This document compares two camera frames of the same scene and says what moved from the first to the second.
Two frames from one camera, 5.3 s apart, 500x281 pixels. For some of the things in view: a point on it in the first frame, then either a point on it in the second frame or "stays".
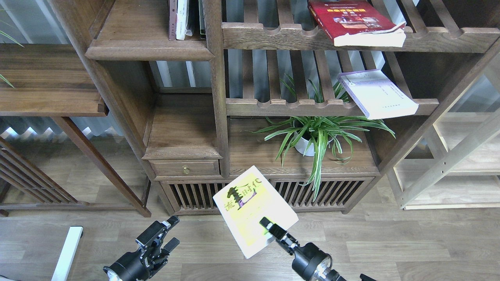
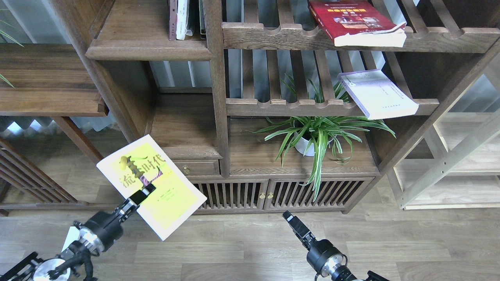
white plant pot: x=301 y=144 stays
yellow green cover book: x=243 y=201 → x=143 y=162
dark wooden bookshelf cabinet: x=320 y=96 stays
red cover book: x=358 y=23 stays
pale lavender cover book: x=379 y=96 stays
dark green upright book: x=201 y=18 stays
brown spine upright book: x=173 y=20 stays
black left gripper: x=141 y=264 → x=101 y=229
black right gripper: x=309 y=262 → x=322 y=255
